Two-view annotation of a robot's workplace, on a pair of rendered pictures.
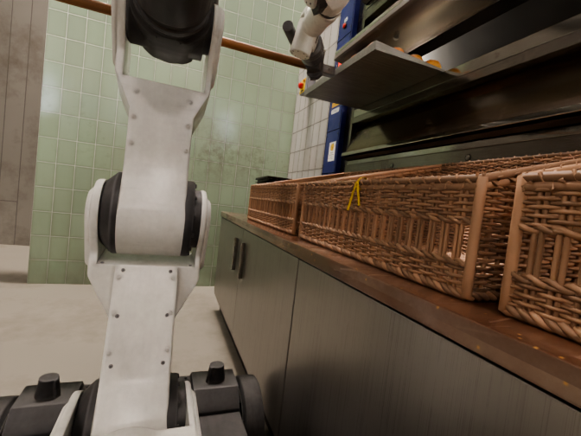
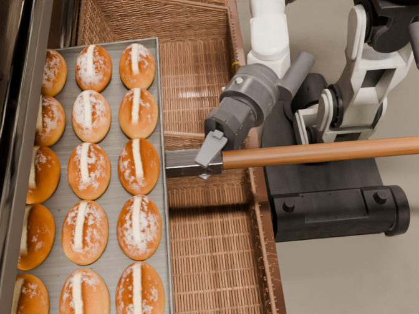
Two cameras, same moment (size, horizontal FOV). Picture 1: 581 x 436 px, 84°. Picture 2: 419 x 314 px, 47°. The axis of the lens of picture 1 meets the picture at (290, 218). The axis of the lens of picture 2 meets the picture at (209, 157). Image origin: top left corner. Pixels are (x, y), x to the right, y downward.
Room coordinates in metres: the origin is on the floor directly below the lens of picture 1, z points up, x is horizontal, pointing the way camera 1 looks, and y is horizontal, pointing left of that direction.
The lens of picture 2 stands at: (1.64, 0.08, 1.85)
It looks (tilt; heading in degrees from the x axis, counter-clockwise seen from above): 58 degrees down; 196
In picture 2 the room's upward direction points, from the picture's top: straight up
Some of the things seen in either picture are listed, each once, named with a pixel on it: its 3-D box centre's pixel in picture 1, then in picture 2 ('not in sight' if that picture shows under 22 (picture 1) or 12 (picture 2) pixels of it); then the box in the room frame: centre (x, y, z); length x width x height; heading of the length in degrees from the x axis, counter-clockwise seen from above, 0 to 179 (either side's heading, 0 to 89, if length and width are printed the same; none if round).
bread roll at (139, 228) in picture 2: not in sight; (138, 223); (1.40, -0.10, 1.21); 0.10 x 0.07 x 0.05; 21
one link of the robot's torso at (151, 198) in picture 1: (160, 127); (366, 71); (0.59, 0.25, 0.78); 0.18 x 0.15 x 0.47; 112
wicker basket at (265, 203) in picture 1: (325, 195); (170, 261); (1.28, -0.13, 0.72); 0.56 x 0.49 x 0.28; 22
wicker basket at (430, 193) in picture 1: (448, 201); (162, 74); (0.72, -0.34, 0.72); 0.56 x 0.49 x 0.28; 20
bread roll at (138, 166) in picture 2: not in sight; (138, 163); (1.30, -0.14, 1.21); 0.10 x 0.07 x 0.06; 23
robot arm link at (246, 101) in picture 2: (314, 55); (235, 116); (1.17, -0.02, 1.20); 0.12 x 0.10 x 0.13; 166
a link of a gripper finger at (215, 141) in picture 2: not in sight; (209, 147); (1.25, -0.04, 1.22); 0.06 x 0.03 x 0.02; 166
